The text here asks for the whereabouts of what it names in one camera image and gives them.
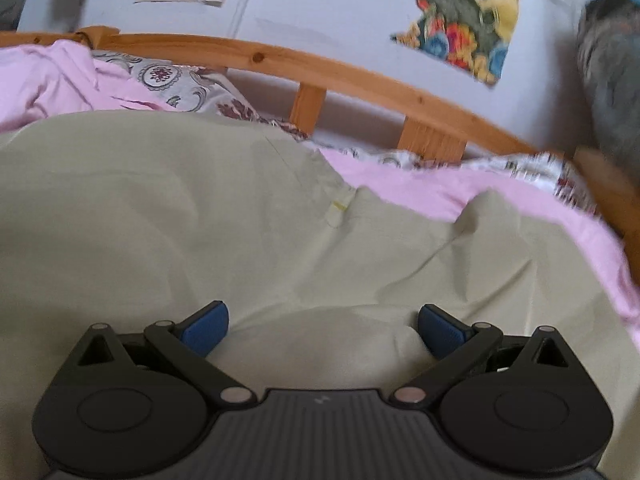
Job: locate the olive and brown jacket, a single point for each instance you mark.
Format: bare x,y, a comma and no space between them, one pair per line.
200,210

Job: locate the grey fuzzy object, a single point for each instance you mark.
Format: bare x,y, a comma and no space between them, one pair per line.
615,70

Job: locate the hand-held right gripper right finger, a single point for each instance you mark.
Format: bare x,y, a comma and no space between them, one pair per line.
442,332

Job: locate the grey swirl-patterned pillow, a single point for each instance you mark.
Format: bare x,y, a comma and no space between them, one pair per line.
165,77

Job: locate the white red-patterned bedding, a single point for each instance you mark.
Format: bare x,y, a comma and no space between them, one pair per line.
520,170

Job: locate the wooden bed frame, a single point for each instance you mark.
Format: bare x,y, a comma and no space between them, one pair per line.
350,72

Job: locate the pink blanket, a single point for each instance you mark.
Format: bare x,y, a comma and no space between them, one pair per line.
425,190

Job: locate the colourful wall poster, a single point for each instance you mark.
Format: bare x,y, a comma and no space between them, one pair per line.
465,15

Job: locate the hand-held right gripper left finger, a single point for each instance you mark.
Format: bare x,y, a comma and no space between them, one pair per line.
205,330

